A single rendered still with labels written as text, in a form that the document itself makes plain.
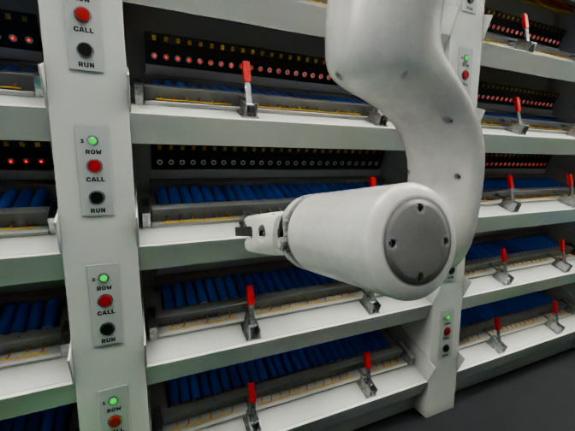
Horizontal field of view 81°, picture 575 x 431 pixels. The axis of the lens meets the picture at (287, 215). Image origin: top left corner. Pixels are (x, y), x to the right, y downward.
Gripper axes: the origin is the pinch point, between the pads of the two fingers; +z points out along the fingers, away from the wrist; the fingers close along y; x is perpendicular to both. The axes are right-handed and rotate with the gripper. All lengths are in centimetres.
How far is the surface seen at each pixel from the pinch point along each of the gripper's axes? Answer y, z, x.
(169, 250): -13.5, 5.9, -2.9
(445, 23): 42, 1, 39
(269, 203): 5.1, 10.3, 3.9
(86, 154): -23.5, 3.3, 11.4
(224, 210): -3.5, 10.6, 2.9
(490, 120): 66, 9, 22
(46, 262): -29.4, 5.9, -3.0
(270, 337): 3.1, 8.3, -20.6
